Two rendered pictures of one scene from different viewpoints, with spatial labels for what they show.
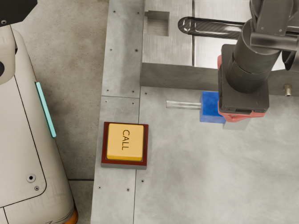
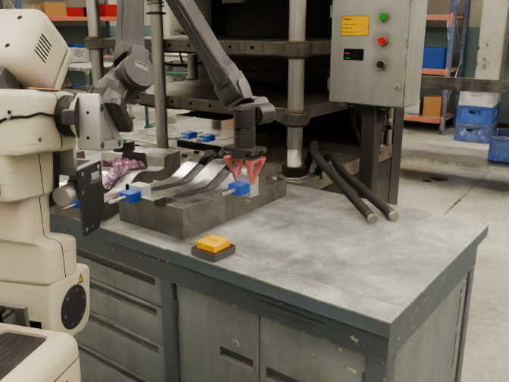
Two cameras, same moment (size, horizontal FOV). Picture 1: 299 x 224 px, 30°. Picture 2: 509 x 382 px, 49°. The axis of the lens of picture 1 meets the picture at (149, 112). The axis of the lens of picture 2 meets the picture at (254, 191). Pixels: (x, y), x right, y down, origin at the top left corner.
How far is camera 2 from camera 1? 1.16 m
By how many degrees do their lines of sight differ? 57
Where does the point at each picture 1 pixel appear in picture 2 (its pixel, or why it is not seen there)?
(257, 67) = (252, 121)
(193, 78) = (207, 214)
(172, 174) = (248, 247)
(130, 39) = (151, 233)
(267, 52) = (252, 108)
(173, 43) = (184, 200)
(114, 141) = (209, 242)
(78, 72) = not seen: outside the picture
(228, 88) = (245, 149)
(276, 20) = (247, 90)
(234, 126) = (254, 190)
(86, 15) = not seen: outside the picture
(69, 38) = not seen: outside the picture
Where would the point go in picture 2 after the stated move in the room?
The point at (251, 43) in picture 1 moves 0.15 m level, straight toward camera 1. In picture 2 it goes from (245, 108) to (276, 115)
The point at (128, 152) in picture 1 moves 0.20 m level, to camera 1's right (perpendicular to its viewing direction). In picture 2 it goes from (221, 241) to (274, 220)
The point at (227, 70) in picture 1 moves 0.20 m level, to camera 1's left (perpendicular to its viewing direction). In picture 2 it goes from (238, 142) to (179, 155)
